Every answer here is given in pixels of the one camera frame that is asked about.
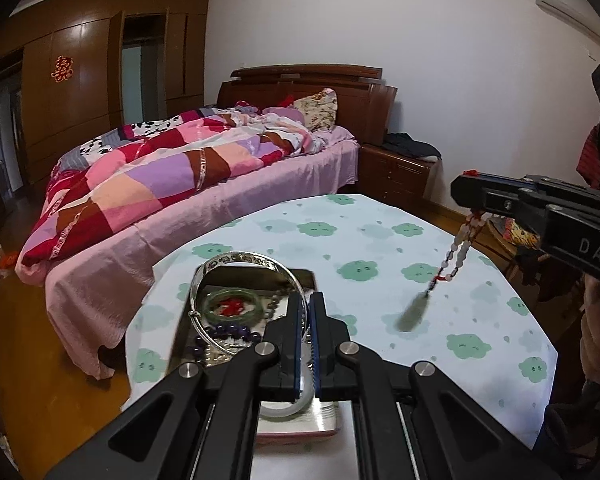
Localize red garment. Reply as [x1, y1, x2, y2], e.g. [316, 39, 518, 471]
[577, 125, 600, 187]

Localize metal tin box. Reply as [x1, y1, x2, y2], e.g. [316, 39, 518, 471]
[172, 266, 344, 443]

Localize floral pillow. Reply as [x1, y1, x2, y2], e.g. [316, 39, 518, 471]
[292, 88, 339, 132]

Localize pink bed sheet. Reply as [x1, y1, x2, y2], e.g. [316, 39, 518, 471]
[15, 125, 359, 381]

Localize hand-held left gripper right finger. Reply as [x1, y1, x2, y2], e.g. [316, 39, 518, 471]
[309, 291, 562, 480]

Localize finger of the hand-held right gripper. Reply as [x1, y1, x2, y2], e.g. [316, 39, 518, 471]
[451, 173, 549, 242]
[472, 173, 600, 207]

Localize black white spotted blanket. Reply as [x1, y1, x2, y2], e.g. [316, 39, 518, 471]
[80, 115, 184, 159]

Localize armchair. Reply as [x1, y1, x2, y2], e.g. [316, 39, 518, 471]
[485, 215, 552, 301]

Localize wooden bed headboard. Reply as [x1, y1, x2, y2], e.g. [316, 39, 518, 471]
[215, 64, 399, 146]

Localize purple pillow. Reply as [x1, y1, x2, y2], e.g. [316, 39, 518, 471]
[262, 106, 306, 124]

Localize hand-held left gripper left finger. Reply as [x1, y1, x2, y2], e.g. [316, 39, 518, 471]
[45, 292, 304, 480]

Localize green jade bangle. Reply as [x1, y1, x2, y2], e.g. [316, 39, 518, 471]
[204, 287, 264, 321]

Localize floral cushion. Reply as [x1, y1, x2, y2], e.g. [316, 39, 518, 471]
[502, 217, 546, 252]

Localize patchwork quilt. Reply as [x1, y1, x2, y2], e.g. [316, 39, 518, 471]
[20, 105, 327, 269]

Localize white jade bangle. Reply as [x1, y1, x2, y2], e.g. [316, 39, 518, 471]
[259, 345, 315, 419]

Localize dark purple bead bracelet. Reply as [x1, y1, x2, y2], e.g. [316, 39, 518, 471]
[192, 325, 264, 361]

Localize wooden wardrobe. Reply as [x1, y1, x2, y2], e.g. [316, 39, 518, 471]
[0, 0, 211, 203]

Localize white bead tassel necklace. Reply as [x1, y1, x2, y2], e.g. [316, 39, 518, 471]
[395, 169, 489, 334]

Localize silver bangle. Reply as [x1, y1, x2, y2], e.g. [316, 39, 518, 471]
[187, 252, 315, 361]

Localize red paper decoration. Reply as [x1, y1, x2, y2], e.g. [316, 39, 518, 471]
[50, 55, 75, 84]

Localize dark clothes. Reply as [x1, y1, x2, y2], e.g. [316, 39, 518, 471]
[382, 132, 444, 161]

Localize wooden nightstand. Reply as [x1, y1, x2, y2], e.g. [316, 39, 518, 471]
[357, 142, 441, 207]

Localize white air conditioner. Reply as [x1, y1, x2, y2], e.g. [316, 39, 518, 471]
[537, 0, 600, 47]

